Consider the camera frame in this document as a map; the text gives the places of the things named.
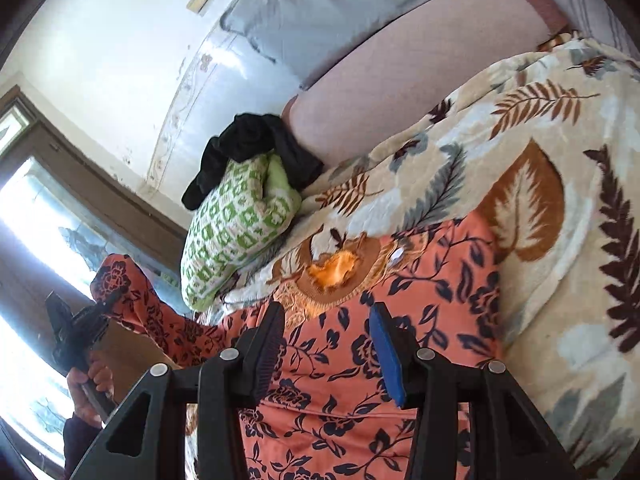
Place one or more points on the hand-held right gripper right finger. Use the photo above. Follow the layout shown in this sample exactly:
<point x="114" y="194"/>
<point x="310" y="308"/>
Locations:
<point x="387" y="355"/>

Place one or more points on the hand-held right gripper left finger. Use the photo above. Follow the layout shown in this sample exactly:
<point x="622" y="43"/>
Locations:
<point x="268" y="345"/>

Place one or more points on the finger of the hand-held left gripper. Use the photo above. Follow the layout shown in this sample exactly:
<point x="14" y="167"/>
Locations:
<point x="59" y="330"/>
<point x="97" y="317"/>

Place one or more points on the orange floral garment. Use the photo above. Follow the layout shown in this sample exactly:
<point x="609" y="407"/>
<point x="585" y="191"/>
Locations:
<point x="350" y="340"/>

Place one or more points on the person's left forearm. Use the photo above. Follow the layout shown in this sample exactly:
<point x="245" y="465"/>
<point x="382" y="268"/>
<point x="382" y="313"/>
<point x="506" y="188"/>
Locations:
<point x="82" y="447"/>

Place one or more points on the person's left hand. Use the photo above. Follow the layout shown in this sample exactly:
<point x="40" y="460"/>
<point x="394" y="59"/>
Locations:
<point x="82" y="390"/>

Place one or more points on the green patterned pillow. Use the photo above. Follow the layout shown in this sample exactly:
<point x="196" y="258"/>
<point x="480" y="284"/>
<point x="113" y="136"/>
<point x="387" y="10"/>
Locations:
<point x="235" y="220"/>

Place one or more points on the black cloth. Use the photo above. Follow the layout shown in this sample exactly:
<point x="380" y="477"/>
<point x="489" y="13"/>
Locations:
<point x="250" y="140"/>

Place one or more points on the leaf print blanket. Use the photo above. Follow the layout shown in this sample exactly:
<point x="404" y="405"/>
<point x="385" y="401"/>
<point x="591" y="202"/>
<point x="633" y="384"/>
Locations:
<point x="550" y="200"/>

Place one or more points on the pale floral headboard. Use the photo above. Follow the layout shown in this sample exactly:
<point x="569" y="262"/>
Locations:
<point x="210" y="90"/>

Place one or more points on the pink bolster pillow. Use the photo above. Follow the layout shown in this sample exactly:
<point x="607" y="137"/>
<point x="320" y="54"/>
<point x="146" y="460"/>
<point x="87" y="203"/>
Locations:
<point x="400" y="70"/>

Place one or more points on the grey pillow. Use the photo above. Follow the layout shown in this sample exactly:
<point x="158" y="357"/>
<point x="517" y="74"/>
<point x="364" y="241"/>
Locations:
<point x="320" y="5"/>

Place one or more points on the brown window frame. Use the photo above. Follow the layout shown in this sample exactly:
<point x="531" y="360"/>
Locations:
<point x="75" y="160"/>

